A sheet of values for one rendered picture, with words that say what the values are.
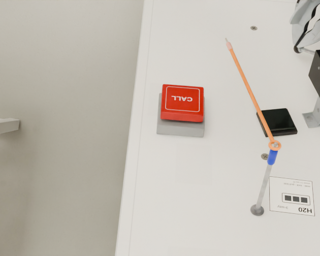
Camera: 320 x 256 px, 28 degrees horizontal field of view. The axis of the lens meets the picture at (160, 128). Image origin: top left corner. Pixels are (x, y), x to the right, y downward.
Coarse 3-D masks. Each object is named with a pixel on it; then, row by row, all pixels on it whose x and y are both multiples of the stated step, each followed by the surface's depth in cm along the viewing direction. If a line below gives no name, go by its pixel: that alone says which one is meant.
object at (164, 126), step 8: (160, 96) 77; (160, 104) 76; (160, 112) 75; (160, 120) 74; (168, 120) 75; (176, 120) 75; (160, 128) 74; (168, 128) 74; (176, 128) 74; (184, 128) 74; (192, 128) 74; (200, 128) 74; (192, 136) 75; (200, 136) 75
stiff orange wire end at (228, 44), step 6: (228, 42) 71; (228, 48) 71; (234, 54) 70; (234, 60) 69; (240, 66) 69; (240, 72) 68; (246, 84) 67; (252, 96) 65; (258, 108) 64; (264, 120) 63; (264, 126) 63; (270, 132) 62; (270, 138) 61; (270, 144) 61; (276, 150) 61
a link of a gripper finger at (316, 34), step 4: (316, 24) 80; (312, 28) 81; (316, 28) 80; (308, 32) 81; (312, 32) 81; (316, 32) 80; (304, 36) 81; (308, 36) 81; (312, 36) 81; (316, 36) 76; (300, 40) 82; (304, 40) 82; (308, 40) 81; (312, 40) 81; (316, 40) 81; (300, 44) 82; (304, 44) 82; (308, 44) 82
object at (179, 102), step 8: (168, 88) 76; (176, 88) 76; (184, 88) 76; (192, 88) 76; (200, 88) 76; (168, 96) 75; (176, 96) 75; (184, 96) 75; (192, 96) 75; (200, 96) 75; (168, 104) 74; (176, 104) 74; (184, 104) 74; (192, 104) 74; (200, 104) 74; (168, 112) 73; (176, 112) 73; (184, 112) 73; (192, 112) 73; (200, 112) 73; (184, 120) 74; (192, 120) 74; (200, 120) 74
